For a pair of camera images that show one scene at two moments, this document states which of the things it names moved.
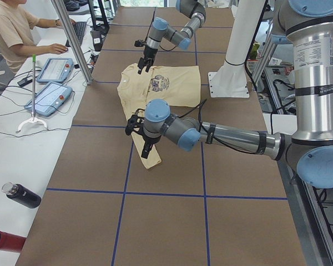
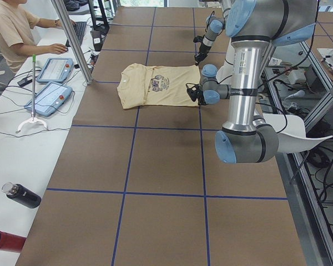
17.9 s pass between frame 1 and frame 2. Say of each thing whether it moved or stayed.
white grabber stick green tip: stayed
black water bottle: stayed
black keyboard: stayed
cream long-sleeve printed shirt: moved
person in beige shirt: stayed
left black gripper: moved
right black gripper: moved
